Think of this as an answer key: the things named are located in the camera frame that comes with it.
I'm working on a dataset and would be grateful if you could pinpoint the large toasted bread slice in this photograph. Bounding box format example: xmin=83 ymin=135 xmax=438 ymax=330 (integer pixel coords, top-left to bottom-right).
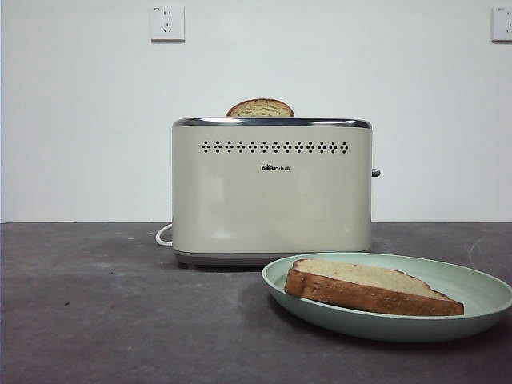
xmin=283 ymin=258 xmax=466 ymax=317

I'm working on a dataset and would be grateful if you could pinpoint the pale green round plate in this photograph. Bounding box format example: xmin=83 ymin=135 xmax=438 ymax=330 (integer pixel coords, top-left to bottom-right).
xmin=262 ymin=251 xmax=512 ymax=343

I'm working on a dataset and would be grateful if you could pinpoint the cream toaster with chrome top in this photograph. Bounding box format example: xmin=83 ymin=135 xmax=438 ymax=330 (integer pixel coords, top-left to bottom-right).
xmin=171 ymin=116 xmax=382 ymax=268

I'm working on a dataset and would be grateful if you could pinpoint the small toasted bread slice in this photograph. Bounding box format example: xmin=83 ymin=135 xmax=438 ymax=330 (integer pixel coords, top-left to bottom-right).
xmin=226 ymin=98 xmax=296 ymax=118

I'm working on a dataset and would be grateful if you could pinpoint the white toaster power cord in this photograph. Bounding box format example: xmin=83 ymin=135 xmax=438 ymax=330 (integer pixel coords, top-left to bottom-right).
xmin=155 ymin=222 xmax=174 ymax=247

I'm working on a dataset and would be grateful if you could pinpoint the white wall socket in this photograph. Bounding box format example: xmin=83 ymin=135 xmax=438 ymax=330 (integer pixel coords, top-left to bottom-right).
xmin=150 ymin=5 xmax=186 ymax=43
xmin=490 ymin=6 xmax=512 ymax=43

